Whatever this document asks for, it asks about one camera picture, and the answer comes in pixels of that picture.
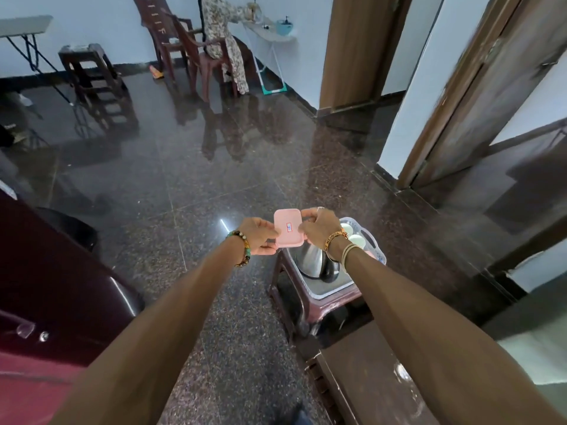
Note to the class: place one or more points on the white cup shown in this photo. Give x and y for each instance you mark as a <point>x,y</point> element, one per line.
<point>357,241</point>
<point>346,228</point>

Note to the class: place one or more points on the person's left thumb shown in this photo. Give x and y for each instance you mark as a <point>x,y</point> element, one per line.
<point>267,250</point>

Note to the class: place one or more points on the brown wooden door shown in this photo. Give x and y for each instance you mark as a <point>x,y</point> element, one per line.
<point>354,53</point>

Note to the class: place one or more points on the person's right hand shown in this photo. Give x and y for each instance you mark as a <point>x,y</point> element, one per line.
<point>322,227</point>

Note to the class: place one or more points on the orange floor item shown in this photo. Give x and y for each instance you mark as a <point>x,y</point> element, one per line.
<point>156,72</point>

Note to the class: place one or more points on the brown plastic armchair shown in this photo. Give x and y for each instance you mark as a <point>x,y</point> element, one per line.
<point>201,59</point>
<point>153,22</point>

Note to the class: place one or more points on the maroon refrigerator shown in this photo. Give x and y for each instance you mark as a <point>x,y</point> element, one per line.
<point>48,305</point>

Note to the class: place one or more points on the pink plastic box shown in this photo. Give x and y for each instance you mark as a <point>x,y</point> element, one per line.
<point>288,230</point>

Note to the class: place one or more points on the white narrow folding table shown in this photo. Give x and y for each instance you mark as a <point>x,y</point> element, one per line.
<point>268,37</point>

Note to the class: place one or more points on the person's left forearm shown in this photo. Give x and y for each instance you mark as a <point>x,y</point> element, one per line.
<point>168,336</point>

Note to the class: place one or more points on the person's right forearm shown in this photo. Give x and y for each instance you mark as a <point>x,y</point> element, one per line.
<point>425,336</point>

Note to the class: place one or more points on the grey folding table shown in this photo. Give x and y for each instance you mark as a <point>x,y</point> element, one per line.
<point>22,25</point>

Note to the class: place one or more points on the stack of brown stools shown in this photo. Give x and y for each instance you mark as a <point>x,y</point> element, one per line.
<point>91,70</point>

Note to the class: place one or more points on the person's left hand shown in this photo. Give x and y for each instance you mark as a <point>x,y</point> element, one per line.
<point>254,234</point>

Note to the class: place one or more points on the stainless steel kettle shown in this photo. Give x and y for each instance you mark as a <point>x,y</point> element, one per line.
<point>312,262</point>

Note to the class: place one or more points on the pale thread wristband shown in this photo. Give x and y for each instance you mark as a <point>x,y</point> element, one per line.
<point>348,253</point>

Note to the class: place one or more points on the brown wooden door frame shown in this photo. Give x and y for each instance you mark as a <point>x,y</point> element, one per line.
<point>478,92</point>

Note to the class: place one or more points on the white plastic tray basket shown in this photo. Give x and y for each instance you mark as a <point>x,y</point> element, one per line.
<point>328,288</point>

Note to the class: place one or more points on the brown plastic stool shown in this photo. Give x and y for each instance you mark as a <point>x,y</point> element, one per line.
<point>359,376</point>
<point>310,312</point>

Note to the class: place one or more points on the person's right thumb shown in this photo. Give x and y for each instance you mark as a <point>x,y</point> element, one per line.
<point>305,229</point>

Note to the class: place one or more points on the light blue bowl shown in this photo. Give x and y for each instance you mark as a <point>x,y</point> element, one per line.
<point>284,27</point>

